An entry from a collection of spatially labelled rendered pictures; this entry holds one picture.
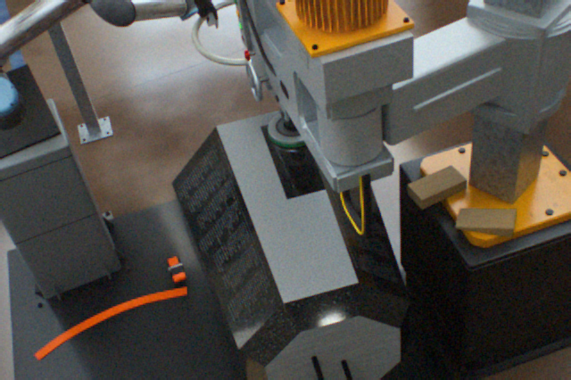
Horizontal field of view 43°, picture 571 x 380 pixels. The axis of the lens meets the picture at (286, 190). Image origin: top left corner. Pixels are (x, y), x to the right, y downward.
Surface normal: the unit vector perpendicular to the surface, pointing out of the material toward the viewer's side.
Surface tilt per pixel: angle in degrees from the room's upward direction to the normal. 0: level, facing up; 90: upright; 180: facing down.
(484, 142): 90
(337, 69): 90
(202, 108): 0
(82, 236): 90
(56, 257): 90
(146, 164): 0
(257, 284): 45
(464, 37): 0
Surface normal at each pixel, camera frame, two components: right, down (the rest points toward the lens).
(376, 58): 0.33, 0.63
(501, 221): -0.30, -0.73
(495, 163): -0.66, 0.58
